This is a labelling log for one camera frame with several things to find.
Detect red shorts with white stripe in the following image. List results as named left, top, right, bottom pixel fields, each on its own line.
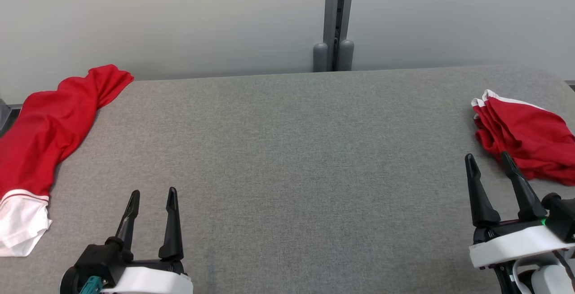
left=471, top=89, right=575, bottom=186

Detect right arm black cable teal plug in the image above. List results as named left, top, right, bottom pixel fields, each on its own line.
left=552, top=250, right=575, bottom=277

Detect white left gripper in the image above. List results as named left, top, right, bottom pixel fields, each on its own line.
left=101, top=187, right=194, bottom=294

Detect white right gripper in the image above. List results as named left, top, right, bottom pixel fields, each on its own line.
left=465, top=151, right=575, bottom=270

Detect grey cylindrical post foot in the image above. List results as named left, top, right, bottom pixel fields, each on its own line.
left=338, top=39, right=354, bottom=71
left=313, top=43, right=329, bottom=73

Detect grey metal partition post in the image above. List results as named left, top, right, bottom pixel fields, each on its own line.
left=323, top=0, right=356, bottom=72
left=0, top=99, right=12, bottom=132

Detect red T-shirt with white sleeves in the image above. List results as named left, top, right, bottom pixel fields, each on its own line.
left=0, top=64, right=134, bottom=257

